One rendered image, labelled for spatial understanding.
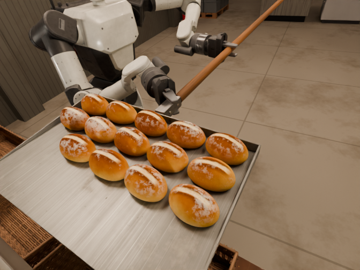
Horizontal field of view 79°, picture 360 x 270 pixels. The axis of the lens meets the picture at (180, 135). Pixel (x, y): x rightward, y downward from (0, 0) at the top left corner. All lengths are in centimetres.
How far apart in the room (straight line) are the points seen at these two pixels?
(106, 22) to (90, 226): 77
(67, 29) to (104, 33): 13
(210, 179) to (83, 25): 78
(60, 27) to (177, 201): 76
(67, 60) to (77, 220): 62
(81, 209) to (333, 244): 167
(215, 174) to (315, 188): 174
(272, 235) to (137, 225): 143
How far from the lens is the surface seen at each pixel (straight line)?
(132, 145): 51
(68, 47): 96
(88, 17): 99
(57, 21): 96
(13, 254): 22
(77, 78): 93
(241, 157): 47
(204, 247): 40
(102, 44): 99
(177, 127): 51
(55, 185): 55
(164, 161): 46
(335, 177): 227
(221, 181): 42
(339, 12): 618
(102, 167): 48
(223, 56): 92
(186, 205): 38
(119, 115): 61
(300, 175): 215
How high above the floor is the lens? 157
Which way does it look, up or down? 41 degrees down
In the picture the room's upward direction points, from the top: 6 degrees counter-clockwise
